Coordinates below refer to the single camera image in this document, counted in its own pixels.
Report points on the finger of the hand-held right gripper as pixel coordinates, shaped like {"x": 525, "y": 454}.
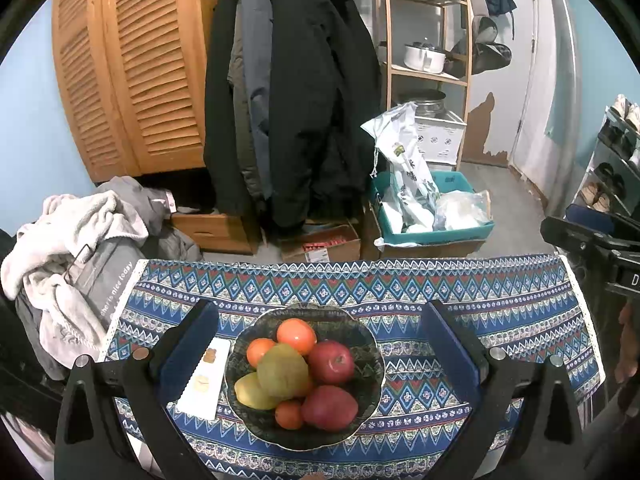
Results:
{"x": 575, "y": 240}
{"x": 590, "y": 216}

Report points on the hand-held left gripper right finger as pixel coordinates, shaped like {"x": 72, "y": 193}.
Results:
{"x": 450, "y": 350}

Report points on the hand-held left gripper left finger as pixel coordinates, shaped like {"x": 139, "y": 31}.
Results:
{"x": 187, "y": 355}

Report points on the large orange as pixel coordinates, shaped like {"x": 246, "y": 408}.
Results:
{"x": 260, "y": 351}
{"x": 296, "y": 336}

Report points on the yellow pear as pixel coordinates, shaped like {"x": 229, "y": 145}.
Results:
{"x": 249, "y": 394}
{"x": 282, "y": 370}

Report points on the glass bowl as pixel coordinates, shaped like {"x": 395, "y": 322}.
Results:
{"x": 362, "y": 332}

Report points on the small tangerine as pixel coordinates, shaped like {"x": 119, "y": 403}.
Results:
{"x": 289, "y": 414}

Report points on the red apple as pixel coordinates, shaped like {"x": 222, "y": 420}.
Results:
{"x": 331, "y": 361}
{"x": 330, "y": 407}

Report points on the person's right hand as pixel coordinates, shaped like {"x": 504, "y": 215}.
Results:
{"x": 630, "y": 345}

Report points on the shoe rack with shoes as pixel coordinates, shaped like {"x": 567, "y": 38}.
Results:
{"x": 595, "y": 195}

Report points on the white card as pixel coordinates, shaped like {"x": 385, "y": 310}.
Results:
{"x": 200, "y": 400}

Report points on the blue patterned tablecloth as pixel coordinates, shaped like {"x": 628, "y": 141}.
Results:
{"x": 400, "y": 285}

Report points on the flat cardboard box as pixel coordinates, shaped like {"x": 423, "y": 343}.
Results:
{"x": 430, "y": 252}

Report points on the teal plastic crate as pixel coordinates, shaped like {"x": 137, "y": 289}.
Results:
{"x": 435, "y": 237}

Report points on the dark grey printed bag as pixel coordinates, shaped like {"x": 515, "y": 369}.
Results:
{"x": 100, "y": 280}

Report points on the clear plastic bag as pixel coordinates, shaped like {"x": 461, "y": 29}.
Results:
{"x": 460, "y": 212}

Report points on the wooden drawer box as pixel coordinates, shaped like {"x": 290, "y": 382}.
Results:
{"x": 215, "y": 232}

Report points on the white door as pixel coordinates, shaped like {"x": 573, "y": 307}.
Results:
{"x": 522, "y": 85}

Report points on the cardboard box with red packets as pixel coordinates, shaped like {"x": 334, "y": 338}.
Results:
{"x": 320, "y": 255}

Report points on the white plastic basket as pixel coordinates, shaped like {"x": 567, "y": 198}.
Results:
{"x": 445, "y": 142}

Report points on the grey garment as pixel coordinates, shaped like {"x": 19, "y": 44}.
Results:
{"x": 135, "y": 200}

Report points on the pile of grey-white clothes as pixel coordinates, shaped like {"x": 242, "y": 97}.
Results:
{"x": 55, "y": 240}

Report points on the white rice bag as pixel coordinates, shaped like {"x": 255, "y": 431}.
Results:
{"x": 405, "y": 170}

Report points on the grey hanging bag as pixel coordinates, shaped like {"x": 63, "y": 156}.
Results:
{"x": 480, "y": 55}

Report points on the steel steamer pot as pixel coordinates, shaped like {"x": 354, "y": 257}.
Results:
{"x": 425, "y": 105}

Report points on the wooden shelf unit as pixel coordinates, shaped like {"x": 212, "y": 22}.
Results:
{"x": 425, "y": 74}

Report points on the white pot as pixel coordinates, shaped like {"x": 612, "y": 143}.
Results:
{"x": 422, "y": 57}

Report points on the black jacket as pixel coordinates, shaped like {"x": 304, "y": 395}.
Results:
{"x": 320, "y": 110}

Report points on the grey jacket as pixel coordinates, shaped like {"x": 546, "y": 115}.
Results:
{"x": 255, "y": 85}

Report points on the wooden louvered wardrobe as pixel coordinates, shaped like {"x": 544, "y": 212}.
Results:
{"x": 130, "y": 70}

